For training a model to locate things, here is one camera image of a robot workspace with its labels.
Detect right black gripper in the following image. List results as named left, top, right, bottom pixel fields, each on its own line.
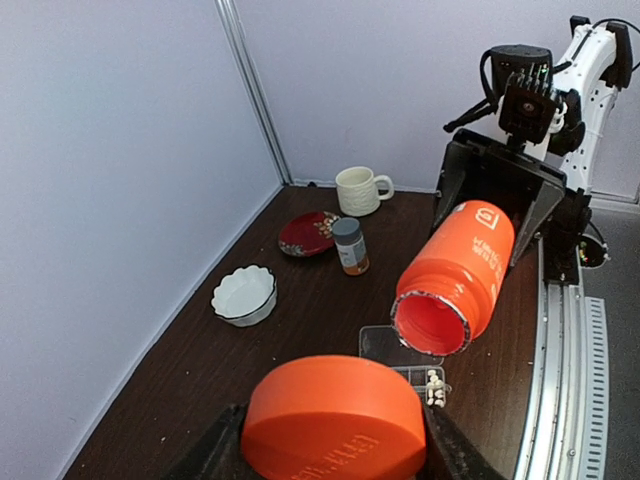
left=431, top=129, right=566, bottom=269

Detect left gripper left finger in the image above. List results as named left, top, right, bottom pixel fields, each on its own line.
left=162, top=404, right=248, bottom=479

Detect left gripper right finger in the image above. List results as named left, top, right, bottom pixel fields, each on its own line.
left=422, top=407, right=505, bottom=480

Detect orange bottle cap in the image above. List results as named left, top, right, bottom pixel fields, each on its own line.
left=241, top=355, right=427, bottom=479

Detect orange pill bottle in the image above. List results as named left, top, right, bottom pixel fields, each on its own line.
left=391, top=200, right=515, bottom=357

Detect clear plastic pill organizer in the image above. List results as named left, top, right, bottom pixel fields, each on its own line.
left=359, top=325, right=451, bottom=406

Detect grey capped white orange bottle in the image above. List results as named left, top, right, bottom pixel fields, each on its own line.
left=332, top=217, right=370, bottom=276

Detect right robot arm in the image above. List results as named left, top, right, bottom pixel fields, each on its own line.
left=434, top=16, right=638, bottom=271

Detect beige pills in organizer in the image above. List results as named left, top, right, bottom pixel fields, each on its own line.
left=425, top=369, right=447, bottom=408

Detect cream ceramic mug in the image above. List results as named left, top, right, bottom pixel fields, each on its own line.
left=335, top=166, right=395, bottom=217

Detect white fluted bowl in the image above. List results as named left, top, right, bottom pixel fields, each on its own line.
left=210, top=265, right=278, bottom=328

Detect red patterned plate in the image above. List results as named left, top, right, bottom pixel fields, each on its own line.
left=278, top=211, right=340, bottom=258

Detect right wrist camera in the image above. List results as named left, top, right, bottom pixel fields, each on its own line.
left=498, top=64, right=561, bottom=144

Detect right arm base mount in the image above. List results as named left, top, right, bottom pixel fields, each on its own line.
left=543, top=188, right=610, bottom=285

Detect front aluminium rail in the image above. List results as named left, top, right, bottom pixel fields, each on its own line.
left=514, top=239, right=609, bottom=480

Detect right aluminium frame post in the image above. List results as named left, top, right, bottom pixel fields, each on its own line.
left=215, top=0, right=294, bottom=186

